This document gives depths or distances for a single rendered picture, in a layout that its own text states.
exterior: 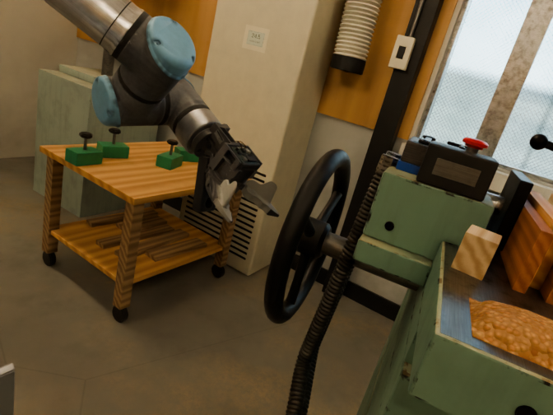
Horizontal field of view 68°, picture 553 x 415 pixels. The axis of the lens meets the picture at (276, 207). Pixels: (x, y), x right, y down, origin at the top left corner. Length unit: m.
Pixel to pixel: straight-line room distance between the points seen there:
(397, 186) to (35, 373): 1.28
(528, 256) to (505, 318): 0.11
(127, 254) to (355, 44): 1.25
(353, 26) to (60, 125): 1.58
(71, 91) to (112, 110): 1.63
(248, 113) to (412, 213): 1.52
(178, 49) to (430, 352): 0.57
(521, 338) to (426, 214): 0.22
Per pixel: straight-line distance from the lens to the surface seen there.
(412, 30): 1.93
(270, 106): 1.93
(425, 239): 0.55
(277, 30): 1.95
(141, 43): 0.72
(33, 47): 3.28
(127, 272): 1.58
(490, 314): 0.38
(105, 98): 0.81
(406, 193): 0.54
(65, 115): 2.48
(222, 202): 0.73
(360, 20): 1.92
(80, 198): 2.46
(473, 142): 0.55
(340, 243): 0.64
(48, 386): 1.50
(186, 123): 0.84
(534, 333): 0.37
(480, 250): 0.46
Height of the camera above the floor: 1.06
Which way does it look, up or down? 19 degrees down
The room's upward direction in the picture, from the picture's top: 15 degrees clockwise
